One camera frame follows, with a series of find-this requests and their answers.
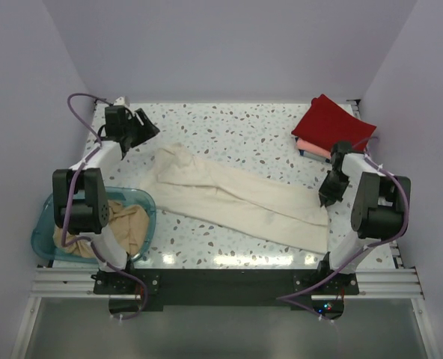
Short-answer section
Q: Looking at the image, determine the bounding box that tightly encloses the aluminium frame rail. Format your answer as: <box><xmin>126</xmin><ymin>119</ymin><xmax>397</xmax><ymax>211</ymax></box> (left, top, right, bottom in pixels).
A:
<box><xmin>30</xmin><ymin>268</ymin><xmax>97</xmax><ymax>298</ymax></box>

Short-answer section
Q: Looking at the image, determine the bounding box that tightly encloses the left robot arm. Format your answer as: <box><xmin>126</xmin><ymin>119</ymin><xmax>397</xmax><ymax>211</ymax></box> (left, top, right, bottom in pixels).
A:
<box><xmin>52</xmin><ymin>105</ymin><xmax>159</xmax><ymax>293</ymax></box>

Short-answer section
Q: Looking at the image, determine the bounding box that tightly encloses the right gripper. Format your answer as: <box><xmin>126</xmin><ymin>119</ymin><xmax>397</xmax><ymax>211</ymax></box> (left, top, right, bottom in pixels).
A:
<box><xmin>318</xmin><ymin>171</ymin><xmax>349</xmax><ymax>207</ymax></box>

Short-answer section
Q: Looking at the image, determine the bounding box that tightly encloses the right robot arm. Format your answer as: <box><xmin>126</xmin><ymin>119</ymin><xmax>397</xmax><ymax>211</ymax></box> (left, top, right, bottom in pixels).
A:
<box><xmin>315</xmin><ymin>141</ymin><xmax>411</xmax><ymax>294</ymax></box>

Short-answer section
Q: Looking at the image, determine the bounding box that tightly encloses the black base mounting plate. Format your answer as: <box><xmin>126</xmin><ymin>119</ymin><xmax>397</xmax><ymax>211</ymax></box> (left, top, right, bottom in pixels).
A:
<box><xmin>94</xmin><ymin>267</ymin><xmax>361</xmax><ymax>313</ymax></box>

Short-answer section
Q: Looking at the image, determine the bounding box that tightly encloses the cream white t-shirt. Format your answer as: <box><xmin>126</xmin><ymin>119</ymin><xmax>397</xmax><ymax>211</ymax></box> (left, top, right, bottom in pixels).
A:
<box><xmin>140</xmin><ymin>144</ymin><xmax>329</xmax><ymax>254</ymax></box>

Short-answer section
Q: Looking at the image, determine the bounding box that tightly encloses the tan t-shirt in basket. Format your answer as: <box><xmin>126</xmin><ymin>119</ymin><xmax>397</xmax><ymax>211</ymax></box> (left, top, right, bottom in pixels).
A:
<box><xmin>53</xmin><ymin>200</ymin><xmax>150</xmax><ymax>259</ymax></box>

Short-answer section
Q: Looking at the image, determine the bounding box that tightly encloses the folded pink t-shirt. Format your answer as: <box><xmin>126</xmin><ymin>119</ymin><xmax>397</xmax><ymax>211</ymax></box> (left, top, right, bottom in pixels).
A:
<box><xmin>296</xmin><ymin>138</ymin><xmax>331</xmax><ymax>159</ymax></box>

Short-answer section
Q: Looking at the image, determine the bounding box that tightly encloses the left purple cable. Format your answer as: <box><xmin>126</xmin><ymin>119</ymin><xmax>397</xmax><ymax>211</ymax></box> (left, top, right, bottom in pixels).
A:
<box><xmin>58</xmin><ymin>92</ymin><xmax>150</xmax><ymax>321</ymax></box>

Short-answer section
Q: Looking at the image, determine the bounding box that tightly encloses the teal plastic basket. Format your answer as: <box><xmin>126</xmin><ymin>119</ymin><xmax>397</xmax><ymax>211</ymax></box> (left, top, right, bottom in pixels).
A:
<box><xmin>31</xmin><ymin>187</ymin><xmax>156</xmax><ymax>264</ymax></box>

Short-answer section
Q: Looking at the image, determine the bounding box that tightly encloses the folded red t-shirt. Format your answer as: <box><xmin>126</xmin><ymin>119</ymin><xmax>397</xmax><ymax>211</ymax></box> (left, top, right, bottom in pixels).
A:
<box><xmin>291</xmin><ymin>94</ymin><xmax>376</xmax><ymax>151</ymax></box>

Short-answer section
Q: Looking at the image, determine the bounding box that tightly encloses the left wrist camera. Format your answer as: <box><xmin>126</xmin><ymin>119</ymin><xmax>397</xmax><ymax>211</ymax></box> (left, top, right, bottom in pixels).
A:
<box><xmin>112</xmin><ymin>96</ymin><xmax>130</xmax><ymax>108</ymax></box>

